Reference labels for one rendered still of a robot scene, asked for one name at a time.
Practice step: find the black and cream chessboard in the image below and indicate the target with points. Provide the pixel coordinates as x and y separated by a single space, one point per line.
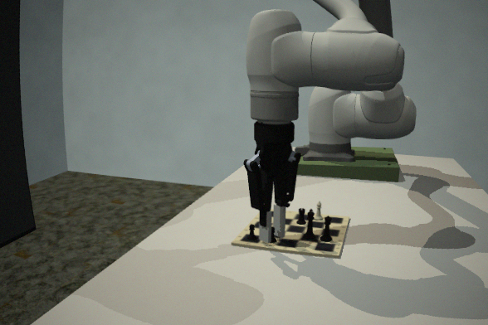
293 242

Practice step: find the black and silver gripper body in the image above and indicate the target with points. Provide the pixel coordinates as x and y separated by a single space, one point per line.
268 138

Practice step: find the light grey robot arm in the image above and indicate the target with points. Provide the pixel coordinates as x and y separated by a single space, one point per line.
352 55

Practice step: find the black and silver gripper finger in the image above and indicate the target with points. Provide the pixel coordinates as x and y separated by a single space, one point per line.
258 180
280 189

